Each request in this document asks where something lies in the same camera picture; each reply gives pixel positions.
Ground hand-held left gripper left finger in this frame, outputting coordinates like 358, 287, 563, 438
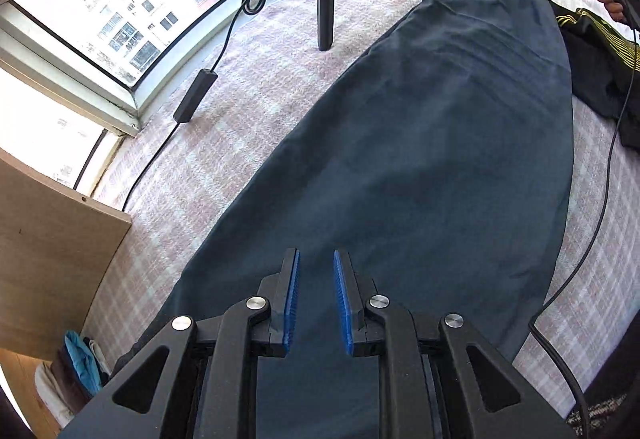
57, 246, 301, 439

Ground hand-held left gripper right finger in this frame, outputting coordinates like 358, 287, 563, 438
332, 249, 578, 439

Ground dark grey pants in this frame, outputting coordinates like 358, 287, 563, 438
107, 0, 576, 439

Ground black garment with yellow stripes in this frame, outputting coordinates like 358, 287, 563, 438
552, 1, 640, 150

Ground white folded garment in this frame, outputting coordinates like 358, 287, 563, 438
87, 336, 113, 377

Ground pink plaid blanket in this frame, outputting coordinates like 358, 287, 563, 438
75, 0, 640, 420

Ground blue folded garment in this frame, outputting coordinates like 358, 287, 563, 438
64, 330, 103, 397

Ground brown folded garment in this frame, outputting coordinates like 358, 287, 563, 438
55, 349, 96, 412

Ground light wooden board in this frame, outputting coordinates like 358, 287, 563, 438
0, 146, 133, 362

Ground cream knit cardigan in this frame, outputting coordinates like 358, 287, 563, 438
34, 361, 76, 430

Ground person's dark tweed clothing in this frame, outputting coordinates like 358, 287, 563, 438
565, 369, 640, 439

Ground black ring light cable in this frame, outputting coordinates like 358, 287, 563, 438
117, 0, 278, 214

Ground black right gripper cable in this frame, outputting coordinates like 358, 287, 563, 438
530, 29, 640, 420

